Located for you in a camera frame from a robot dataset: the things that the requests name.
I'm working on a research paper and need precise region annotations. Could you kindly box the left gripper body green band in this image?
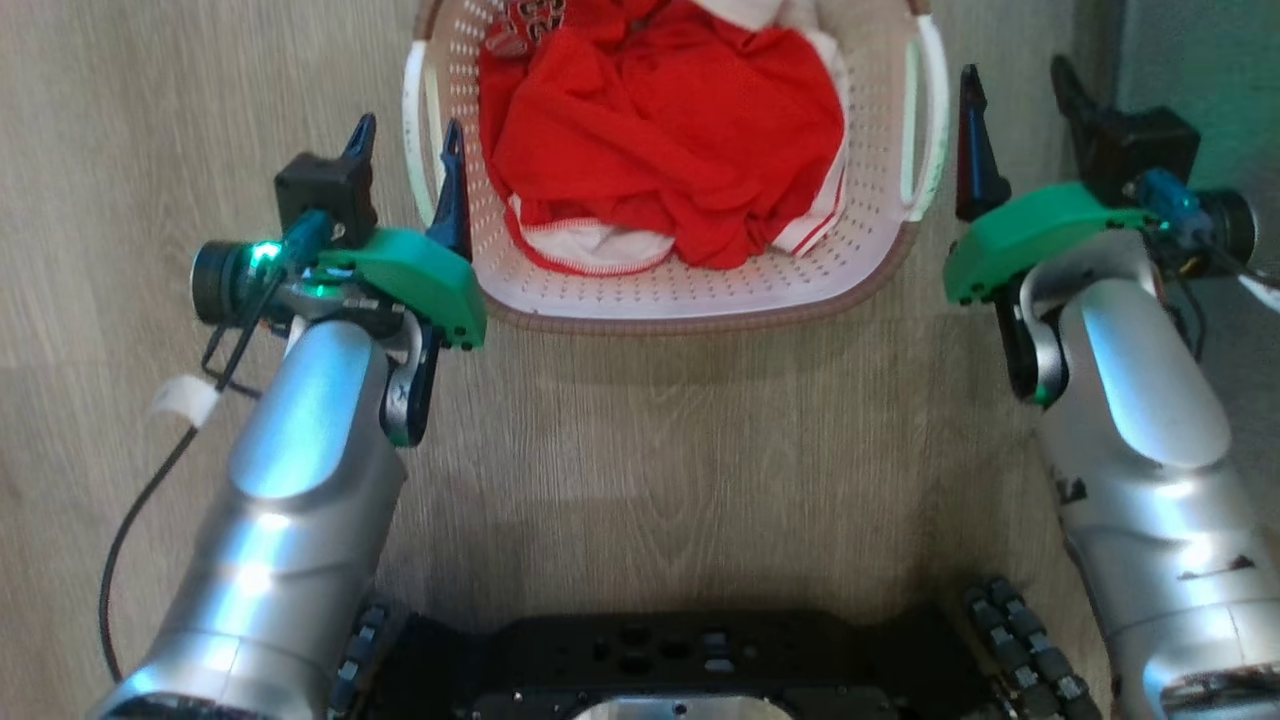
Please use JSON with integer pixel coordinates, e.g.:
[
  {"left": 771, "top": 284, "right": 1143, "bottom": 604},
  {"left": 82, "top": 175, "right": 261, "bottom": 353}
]
[{"left": 190, "top": 228, "right": 488, "bottom": 351}]

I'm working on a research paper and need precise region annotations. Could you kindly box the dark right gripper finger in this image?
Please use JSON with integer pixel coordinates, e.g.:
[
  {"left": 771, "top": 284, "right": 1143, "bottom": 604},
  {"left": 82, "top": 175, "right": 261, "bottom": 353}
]
[
  {"left": 955, "top": 65, "right": 1011, "bottom": 223},
  {"left": 1050, "top": 55, "right": 1103, "bottom": 143}
]

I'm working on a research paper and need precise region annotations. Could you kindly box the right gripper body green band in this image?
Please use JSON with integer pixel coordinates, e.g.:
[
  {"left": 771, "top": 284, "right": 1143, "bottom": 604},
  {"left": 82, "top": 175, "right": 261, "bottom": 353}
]
[{"left": 943, "top": 183, "right": 1257, "bottom": 304}]

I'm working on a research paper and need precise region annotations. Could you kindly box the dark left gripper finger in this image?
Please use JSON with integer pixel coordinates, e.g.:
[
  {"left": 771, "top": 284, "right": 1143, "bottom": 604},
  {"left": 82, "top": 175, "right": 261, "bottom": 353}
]
[
  {"left": 427, "top": 118, "right": 473, "bottom": 263},
  {"left": 343, "top": 112, "right": 378, "bottom": 171}
]

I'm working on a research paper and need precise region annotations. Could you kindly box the white perforated laundry basket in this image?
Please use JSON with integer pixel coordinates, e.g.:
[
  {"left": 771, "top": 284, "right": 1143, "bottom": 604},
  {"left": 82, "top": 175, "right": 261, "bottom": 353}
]
[{"left": 402, "top": 0, "right": 949, "bottom": 336}]

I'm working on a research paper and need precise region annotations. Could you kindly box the red white printed garment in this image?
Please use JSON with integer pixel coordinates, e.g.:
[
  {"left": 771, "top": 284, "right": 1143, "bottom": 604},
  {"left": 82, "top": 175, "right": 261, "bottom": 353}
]
[{"left": 483, "top": 0, "right": 567, "bottom": 58}]

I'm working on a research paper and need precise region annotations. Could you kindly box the red mesh garment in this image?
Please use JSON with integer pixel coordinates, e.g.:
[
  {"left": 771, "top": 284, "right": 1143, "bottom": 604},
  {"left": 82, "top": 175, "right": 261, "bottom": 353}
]
[{"left": 478, "top": 0, "right": 849, "bottom": 271}]

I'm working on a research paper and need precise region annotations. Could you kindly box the black left roller wheel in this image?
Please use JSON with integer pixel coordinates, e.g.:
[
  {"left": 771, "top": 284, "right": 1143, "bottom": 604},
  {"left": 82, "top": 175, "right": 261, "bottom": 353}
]
[{"left": 328, "top": 595, "right": 393, "bottom": 720}]

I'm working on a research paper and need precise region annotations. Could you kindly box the black roller wheel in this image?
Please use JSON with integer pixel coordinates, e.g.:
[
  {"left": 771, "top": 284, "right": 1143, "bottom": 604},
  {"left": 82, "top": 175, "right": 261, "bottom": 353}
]
[
  {"left": 328, "top": 595, "right": 393, "bottom": 720},
  {"left": 963, "top": 575, "right": 1106, "bottom": 720}
]

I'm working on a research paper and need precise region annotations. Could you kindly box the black right roller wheel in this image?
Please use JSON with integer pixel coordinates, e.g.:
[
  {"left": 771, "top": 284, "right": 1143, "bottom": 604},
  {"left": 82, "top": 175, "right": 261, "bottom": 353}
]
[{"left": 963, "top": 575, "right": 1106, "bottom": 720}]

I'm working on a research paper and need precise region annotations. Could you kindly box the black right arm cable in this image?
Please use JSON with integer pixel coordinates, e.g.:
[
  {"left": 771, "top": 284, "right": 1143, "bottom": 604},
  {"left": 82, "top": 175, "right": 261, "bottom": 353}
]
[{"left": 1160, "top": 225, "right": 1280, "bottom": 363}]

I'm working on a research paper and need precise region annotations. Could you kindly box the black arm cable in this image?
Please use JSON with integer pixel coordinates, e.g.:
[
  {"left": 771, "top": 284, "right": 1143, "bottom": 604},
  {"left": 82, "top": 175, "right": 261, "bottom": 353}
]
[
  {"left": 1160, "top": 225, "right": 1280, "bottom": 363},
  {"left": 98, "top": 262, "right": 293, "bottom": 686}
]

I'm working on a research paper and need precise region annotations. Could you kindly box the white cable tag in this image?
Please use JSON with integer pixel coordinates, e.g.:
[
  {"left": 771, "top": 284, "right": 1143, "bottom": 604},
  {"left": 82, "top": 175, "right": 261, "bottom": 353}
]
[{"left": 150, "top": 375, "right": 221, "bottom": 429}]

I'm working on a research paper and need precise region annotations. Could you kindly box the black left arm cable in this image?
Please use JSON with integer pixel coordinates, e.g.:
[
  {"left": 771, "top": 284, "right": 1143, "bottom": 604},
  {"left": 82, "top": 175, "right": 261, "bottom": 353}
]
[{"left": 98, "top": 262, "right": 293, "bottom": 686}]

